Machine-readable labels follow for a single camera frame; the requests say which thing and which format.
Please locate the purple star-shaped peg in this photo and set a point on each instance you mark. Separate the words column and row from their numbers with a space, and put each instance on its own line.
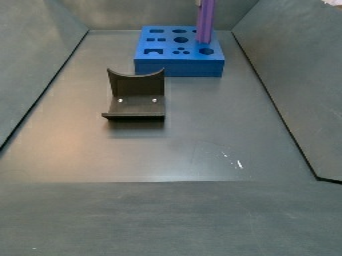
column 204, row 20

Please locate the blue shape-sorting block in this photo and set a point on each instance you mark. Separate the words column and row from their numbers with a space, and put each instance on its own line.
column 170, row 48

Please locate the black curved holder stand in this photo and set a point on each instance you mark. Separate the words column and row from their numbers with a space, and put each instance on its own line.
column 138, row 95

